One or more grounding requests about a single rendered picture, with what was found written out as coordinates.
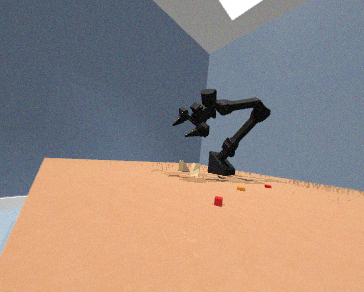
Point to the small red block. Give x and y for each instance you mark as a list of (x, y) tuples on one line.
[(218, 201)]

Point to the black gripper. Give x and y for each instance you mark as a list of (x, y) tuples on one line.
[(201, 129)]

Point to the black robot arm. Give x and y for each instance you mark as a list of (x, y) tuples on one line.
[(260, 113)]

